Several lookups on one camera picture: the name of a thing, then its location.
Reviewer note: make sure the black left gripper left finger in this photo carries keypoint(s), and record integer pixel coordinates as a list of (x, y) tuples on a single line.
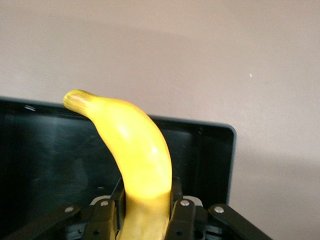
[(102, 220)]

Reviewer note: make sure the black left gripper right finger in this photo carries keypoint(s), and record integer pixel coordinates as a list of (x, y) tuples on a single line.
[(187, 222)]

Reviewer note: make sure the yellow banana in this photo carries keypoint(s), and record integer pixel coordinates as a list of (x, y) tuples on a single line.
[(140, 160)]

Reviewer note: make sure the black plastic box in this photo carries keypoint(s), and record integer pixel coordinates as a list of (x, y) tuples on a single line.
[(50, 155)]

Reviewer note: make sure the brown table mat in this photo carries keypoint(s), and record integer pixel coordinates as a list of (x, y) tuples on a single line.
[(225, 50)]

